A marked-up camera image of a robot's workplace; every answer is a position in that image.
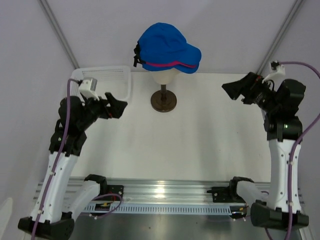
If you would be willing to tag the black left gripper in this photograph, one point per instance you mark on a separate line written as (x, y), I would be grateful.
(115, 109)

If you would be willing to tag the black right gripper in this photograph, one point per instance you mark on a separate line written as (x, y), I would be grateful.
(247, 87)

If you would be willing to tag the blue cap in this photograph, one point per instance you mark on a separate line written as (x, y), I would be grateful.
(163, 43)
(187, 70)

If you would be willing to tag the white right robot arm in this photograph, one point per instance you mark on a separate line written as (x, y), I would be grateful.
(281, 208)

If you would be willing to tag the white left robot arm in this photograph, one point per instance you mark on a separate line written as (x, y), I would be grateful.
(52, 218)

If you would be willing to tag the white plastic mesh basket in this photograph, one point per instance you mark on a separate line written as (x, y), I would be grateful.
(116, 80)

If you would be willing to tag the brown round mannequin stand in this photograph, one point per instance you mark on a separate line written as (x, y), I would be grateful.
(163, 100)

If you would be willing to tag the cream mannequin head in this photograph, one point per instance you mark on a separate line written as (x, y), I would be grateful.
(164, 77)

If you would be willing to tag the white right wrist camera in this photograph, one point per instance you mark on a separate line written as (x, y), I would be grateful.
(277, 72)

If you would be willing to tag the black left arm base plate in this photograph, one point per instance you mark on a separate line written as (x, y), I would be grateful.
(114, 189)

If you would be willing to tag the aluminium mounting rail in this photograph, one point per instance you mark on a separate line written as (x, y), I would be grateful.
(172, 192)

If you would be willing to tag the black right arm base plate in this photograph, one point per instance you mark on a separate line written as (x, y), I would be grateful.
(224, 194)

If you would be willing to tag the white slotted cable duct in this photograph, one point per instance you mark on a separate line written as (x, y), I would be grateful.
(169, 209)

